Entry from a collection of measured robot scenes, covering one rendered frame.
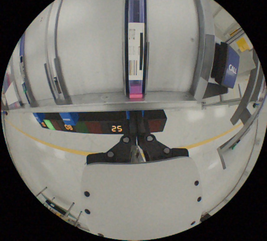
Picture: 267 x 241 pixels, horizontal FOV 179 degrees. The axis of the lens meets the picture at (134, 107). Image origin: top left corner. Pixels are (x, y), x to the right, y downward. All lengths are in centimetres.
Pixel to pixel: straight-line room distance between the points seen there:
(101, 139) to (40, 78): 81
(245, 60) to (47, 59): 44
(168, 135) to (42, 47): 97
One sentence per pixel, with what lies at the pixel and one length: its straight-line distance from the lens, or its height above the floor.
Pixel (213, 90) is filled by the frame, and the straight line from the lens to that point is 19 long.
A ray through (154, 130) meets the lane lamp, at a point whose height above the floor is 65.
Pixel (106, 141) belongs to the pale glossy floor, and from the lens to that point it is 90.
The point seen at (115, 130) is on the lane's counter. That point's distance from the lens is 18.
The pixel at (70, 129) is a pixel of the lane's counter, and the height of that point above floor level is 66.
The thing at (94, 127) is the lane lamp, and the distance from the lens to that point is 19.
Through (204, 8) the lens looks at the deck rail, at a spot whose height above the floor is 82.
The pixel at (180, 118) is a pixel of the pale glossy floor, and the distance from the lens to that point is 97.
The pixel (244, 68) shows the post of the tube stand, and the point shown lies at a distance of 35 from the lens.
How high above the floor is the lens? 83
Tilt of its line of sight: 85 degrees down
